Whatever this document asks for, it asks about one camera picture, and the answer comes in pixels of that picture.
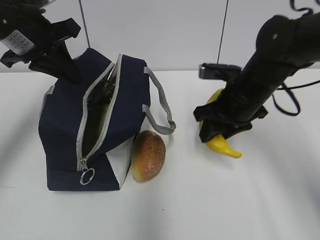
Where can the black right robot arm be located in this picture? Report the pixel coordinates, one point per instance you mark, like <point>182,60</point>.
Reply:
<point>283,47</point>

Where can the brown bread roll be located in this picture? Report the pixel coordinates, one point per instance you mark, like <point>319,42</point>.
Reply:
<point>148,156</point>

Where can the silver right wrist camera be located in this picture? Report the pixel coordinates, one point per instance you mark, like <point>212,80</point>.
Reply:
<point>214,71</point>

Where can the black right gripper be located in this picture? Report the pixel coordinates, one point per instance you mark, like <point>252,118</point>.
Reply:
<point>237,105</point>

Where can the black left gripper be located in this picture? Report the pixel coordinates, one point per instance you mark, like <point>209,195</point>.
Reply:
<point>32,39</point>

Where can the yellow banana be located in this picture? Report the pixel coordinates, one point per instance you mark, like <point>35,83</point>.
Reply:
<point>219,144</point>

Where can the navy and white lunch bag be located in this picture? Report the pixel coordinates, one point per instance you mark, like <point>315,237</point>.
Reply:
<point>87,129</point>

